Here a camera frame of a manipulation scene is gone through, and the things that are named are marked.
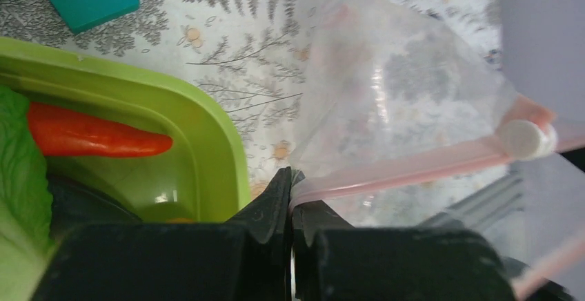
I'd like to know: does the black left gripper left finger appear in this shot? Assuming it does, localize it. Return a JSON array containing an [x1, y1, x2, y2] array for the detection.
[[227, 167, 293, 300]]

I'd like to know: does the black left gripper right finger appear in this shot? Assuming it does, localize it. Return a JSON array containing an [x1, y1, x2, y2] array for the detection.
[[291, 200, 353, 300]]

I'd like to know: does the floral tablecloth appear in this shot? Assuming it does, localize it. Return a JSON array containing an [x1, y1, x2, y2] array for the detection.
[[1, 0, 501, 196]]

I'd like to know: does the green napa cabbage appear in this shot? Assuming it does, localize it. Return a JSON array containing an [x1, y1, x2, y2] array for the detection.
[[1, 86, 54, 300]]

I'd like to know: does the green plastic tray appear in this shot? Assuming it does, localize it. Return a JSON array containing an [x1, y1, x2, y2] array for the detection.
[[1, 37, 250, 222]]

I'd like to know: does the clear pink zip top bag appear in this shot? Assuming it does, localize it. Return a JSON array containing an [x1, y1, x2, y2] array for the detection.
[[290, 0, 584, 281]]

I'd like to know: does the teal block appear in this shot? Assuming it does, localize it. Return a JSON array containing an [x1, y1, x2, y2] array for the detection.
[[49, 0, 140, 35]]

